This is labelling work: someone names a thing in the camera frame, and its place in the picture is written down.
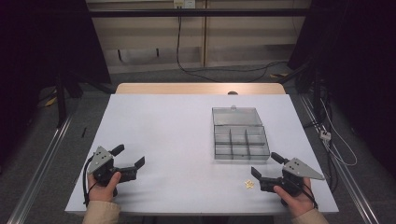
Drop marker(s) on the person's right hand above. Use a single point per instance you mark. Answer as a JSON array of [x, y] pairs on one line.
[[300, 203]]

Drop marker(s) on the dark curtain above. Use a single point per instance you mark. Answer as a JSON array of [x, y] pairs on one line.
[[358, 62], [40, 46]]

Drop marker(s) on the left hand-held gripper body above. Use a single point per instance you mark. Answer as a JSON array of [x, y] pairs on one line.
[[100, 161]]

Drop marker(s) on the yellow floor tape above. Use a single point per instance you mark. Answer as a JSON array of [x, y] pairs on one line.
[[50, 102], [279, 75]]

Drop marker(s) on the black metal stand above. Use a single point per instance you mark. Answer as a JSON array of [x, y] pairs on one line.
[[60, 99]]

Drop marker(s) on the small gold metal parts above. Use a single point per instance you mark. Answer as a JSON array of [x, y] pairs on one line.
[[249, 184]]

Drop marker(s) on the black horizontal metal bar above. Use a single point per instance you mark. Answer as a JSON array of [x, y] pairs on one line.
[[199, 12]]

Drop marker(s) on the clear plastic compartment box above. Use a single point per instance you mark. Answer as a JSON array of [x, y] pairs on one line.
[[239, 137]]

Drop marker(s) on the white wall socket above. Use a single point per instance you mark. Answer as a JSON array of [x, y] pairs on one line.
[[184, 3]]

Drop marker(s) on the metal floor rail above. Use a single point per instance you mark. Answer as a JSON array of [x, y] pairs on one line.
[[348, 180], [40, 168]]

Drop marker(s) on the person's left hand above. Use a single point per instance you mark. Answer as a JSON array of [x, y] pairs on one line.
[[101, 193]]

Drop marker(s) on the white power strip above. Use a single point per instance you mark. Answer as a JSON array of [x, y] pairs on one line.
[[325, 135]]

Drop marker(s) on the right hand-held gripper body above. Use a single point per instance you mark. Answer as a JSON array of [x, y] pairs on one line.
[[299, 169]]

